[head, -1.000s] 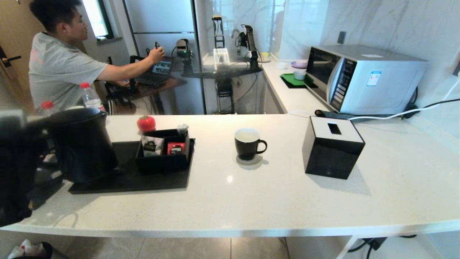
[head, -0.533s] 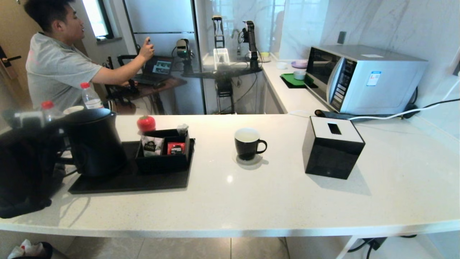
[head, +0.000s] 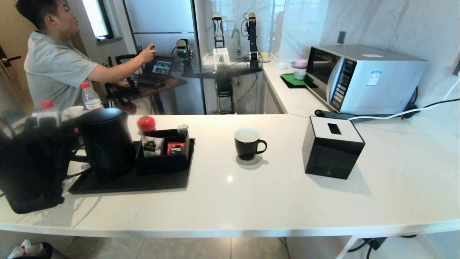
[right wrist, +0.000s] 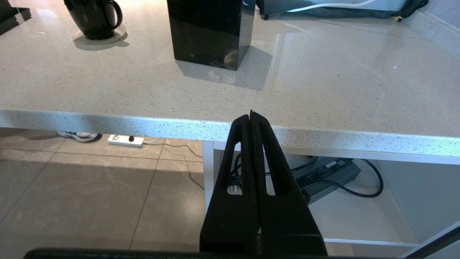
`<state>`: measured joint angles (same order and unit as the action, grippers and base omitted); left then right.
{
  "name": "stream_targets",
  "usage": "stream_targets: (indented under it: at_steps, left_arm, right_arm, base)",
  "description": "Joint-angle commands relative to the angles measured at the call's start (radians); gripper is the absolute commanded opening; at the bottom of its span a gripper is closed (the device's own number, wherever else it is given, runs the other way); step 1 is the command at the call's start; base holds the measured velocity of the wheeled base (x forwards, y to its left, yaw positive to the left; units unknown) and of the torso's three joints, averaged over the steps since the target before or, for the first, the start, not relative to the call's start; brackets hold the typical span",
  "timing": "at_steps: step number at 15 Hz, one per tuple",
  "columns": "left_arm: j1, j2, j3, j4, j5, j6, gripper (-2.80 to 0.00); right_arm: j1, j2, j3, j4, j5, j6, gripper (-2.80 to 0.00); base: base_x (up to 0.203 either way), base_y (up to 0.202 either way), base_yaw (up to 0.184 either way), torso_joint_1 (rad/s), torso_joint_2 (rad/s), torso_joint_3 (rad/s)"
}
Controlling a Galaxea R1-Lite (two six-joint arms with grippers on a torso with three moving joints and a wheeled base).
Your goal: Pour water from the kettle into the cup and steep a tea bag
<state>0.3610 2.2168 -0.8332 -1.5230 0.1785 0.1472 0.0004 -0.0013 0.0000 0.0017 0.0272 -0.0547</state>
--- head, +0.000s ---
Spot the black electric kettle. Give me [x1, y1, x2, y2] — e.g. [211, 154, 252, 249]
[71, 108, 137, 176]

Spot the white packet with black logo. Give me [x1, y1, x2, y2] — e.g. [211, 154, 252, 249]
[141, 136, 164, 157]

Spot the black compartment box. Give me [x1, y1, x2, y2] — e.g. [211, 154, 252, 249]
[136, 129, 191, 172]

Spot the red snack packet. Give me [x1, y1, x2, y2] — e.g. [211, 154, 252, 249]
[167, 142, 186, 155]

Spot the paper cup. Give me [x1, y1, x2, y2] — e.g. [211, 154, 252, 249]
[63, 106, 85, 119]

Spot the clear water bottle red cap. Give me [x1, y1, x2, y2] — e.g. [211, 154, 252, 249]
[79, 82, 104, 110]

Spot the man in grey t-shirt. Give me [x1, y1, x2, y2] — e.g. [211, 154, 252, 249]
[16, 0, 157, 113]

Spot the red tomato shaped timer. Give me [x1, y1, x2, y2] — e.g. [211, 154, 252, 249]
[137, 115, 156, 132]

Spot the black rectangular serving tray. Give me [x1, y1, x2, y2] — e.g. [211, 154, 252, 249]
[68, 138, 196, 195]

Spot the bin with white rubbish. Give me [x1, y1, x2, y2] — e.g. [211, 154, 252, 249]
[8, 239, 54, 259]

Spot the brown wooden desk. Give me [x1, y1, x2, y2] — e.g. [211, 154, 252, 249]
[124, 77, 187, 115]

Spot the black laptop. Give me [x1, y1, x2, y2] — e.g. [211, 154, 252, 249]
[137, 56, 175, 86]

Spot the dark framed window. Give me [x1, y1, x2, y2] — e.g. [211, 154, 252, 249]
[82, 0, 115, 42]

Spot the black mug white inside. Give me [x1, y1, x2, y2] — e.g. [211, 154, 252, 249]
[234, 128, 267, 161]

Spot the round pale coaster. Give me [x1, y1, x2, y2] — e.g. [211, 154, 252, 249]
[232, 153, 263, 166]

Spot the chrome faucet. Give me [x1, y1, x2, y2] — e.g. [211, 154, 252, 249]
[231, 29, 242, 55]

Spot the black white robot joint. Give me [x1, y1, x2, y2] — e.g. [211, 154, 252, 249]
[244, 12, 261, 70]

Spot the green tray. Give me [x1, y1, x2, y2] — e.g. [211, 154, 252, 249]
[280, 73, 317, 89]

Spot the black tissue box white lid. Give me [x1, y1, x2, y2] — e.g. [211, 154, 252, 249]
[302, 116, 366, 180]

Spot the black power strip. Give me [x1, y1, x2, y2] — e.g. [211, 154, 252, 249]
[314, 109, 396, 121]

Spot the silver microwave oven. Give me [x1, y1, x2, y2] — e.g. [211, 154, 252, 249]
[305, 45, 429, 115]

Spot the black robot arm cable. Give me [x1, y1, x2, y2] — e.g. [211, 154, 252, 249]
[65, 162, 92, 179]

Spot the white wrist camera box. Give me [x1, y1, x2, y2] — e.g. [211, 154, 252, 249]
[32, 112, 61, 129]

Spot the black door handle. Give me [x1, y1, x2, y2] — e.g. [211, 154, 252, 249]
[0, 45, 22, 69]

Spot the black upright bracket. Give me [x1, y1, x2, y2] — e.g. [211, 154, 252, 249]
[212, 15, 226, 49]

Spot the black plug and cable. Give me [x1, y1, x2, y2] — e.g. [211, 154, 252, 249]
[347, 236, 419, 259]

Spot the black microwave cable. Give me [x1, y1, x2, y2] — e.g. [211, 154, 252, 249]
[404, 86, 460, 115]

